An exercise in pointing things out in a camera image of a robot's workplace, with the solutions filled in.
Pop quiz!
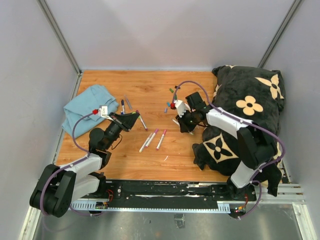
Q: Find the purple cap marker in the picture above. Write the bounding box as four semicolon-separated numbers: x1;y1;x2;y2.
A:
136;110;148;131

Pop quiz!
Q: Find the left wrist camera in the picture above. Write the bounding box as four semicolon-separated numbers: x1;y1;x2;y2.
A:
92;105;113;121

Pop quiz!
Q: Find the grey clear pen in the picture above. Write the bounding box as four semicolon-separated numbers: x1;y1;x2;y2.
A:
124;95;133;111

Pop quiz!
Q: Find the pink cap marker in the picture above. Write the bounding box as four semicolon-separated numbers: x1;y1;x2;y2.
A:
156;129;167;151

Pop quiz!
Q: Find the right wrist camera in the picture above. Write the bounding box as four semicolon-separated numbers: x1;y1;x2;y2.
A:
170;100;191;118

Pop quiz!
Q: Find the dark blue marker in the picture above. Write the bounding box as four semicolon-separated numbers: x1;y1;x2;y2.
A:
121;99;126;114

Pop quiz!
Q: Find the purple cable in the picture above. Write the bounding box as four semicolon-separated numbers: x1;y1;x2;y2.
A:
39;112;96;217
171;80;287;221

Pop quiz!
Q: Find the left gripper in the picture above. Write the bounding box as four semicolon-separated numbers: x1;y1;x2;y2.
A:
104;112;139;150

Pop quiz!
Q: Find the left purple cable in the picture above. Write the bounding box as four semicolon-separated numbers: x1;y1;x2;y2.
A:
39;112;96;217

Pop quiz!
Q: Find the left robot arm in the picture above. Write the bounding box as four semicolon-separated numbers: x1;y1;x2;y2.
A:
29;112;140;218

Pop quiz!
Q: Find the black floral pillow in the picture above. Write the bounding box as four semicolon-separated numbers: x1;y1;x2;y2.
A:
191;64;286;197

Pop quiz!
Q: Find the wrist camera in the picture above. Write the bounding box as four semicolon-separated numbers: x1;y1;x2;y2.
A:
92;105;113;121
170;100;191;118

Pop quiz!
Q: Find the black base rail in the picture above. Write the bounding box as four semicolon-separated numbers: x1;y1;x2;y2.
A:
71;180;305;216

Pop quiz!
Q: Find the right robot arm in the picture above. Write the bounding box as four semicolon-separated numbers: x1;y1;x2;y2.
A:
170;92;277;200

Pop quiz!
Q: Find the light blue cloth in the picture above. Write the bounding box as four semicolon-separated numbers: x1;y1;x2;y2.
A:
62;84;119;138

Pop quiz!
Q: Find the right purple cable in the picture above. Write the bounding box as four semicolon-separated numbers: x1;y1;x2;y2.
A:
171;80;287;221

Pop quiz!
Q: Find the beige cap marker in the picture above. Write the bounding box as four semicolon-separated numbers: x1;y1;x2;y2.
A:
139;132;153;153

